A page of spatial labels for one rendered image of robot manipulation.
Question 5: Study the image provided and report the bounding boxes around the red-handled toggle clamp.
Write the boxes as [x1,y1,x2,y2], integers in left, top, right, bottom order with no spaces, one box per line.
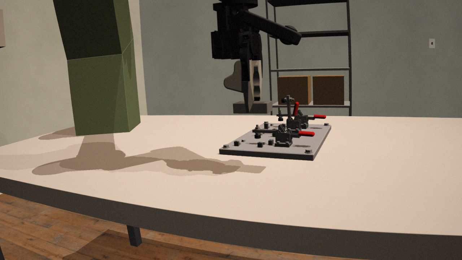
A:
[276,110,326,129]

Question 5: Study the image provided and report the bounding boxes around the grey toggle clamp with red handle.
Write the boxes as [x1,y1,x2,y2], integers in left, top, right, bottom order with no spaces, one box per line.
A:
[252,125,315,147]

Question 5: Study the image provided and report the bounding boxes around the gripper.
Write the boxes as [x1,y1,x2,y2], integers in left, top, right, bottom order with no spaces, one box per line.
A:
[211,0,263,113]

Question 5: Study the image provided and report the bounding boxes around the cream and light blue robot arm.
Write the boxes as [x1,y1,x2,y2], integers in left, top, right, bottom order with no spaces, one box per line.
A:
[240,10,302,45]

